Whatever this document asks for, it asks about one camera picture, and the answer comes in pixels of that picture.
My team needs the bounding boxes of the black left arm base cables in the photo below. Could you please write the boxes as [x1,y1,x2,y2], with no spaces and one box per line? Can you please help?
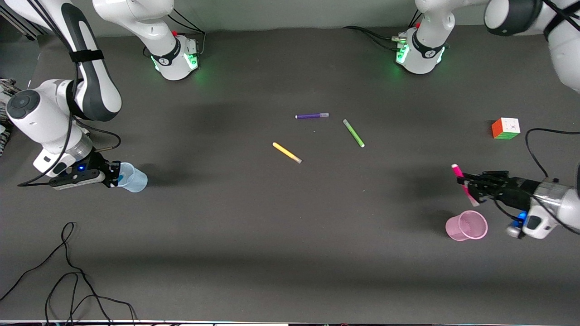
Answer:
[342,10,425,53]

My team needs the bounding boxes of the translucent pink cup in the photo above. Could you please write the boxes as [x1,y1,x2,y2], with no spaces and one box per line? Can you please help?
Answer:
[445,210,488,242]

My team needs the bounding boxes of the black right arm base cables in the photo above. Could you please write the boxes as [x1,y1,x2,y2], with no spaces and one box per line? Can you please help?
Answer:
[142,8,207,58]

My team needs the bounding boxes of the colourful puzzle cube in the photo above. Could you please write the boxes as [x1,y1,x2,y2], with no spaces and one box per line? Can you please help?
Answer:
[491,117,521,140]

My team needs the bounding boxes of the thin black table cable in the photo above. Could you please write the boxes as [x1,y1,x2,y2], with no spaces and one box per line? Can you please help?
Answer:
[0,221,137,325]

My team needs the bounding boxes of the black arm base cables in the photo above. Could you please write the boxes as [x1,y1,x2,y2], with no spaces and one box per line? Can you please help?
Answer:
[342,10,425,53]
[142,8,207,58]

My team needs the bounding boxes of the translucent blue cup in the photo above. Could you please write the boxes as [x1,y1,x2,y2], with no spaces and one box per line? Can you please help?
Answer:
[116,162,149,193]

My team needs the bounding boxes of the green marker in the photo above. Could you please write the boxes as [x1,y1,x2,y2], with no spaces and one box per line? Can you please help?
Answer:
[343,119,365,148]

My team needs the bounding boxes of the pink marker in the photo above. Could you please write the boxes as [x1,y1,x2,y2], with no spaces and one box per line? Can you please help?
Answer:
[451,164,480,207]

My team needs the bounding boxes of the yellow marker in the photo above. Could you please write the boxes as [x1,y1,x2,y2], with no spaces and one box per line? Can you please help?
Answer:
[272,142,302,164]

